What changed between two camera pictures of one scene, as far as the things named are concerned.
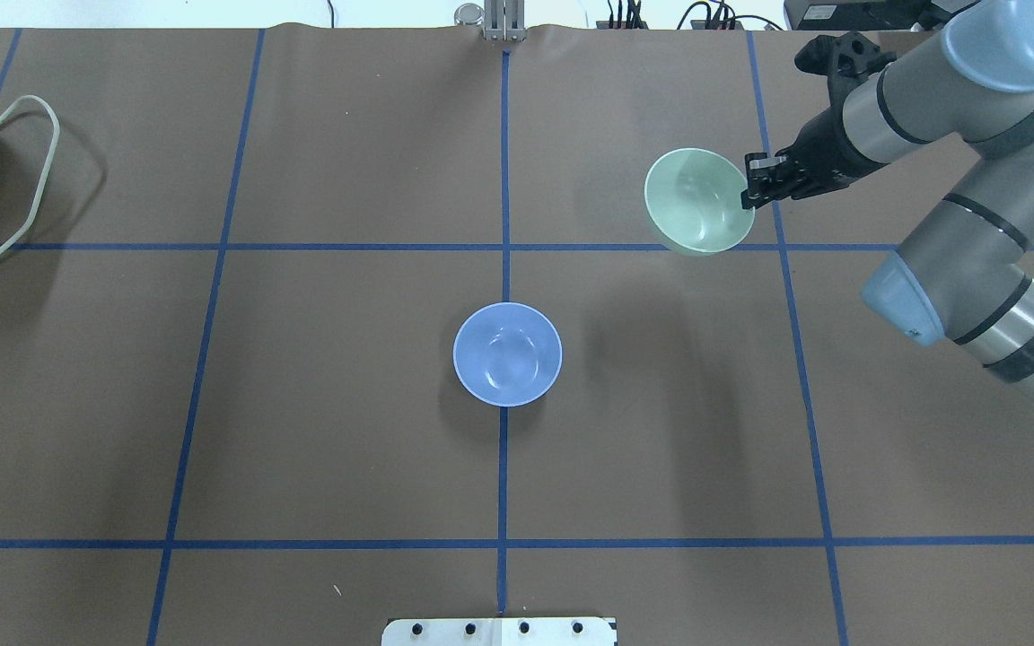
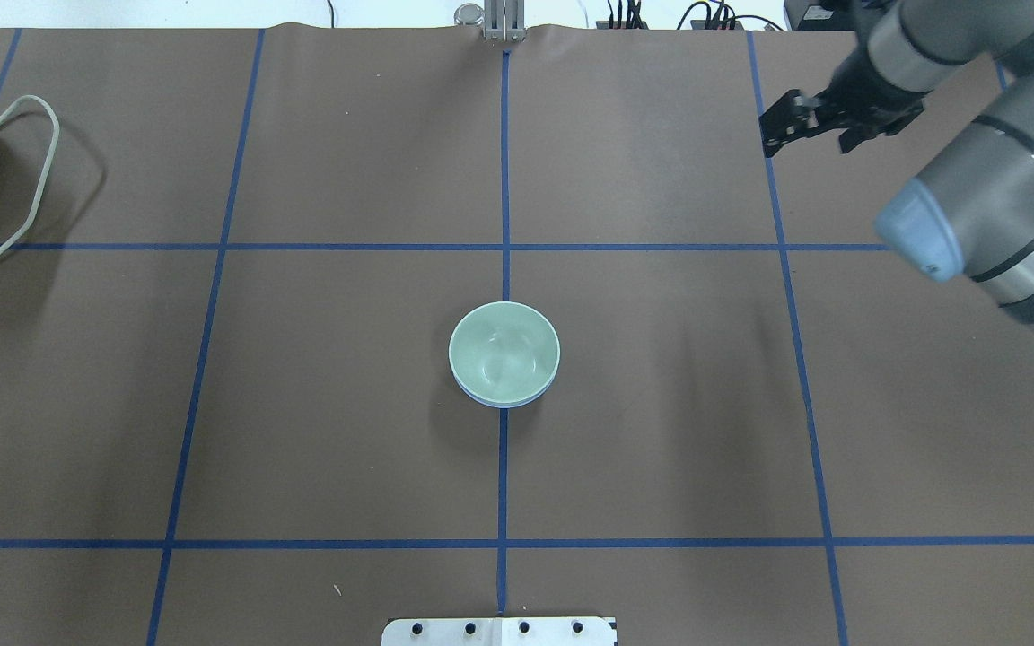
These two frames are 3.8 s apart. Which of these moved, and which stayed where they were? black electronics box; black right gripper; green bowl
Moved: green bowl; black right gripper
Stayed: black electronics box
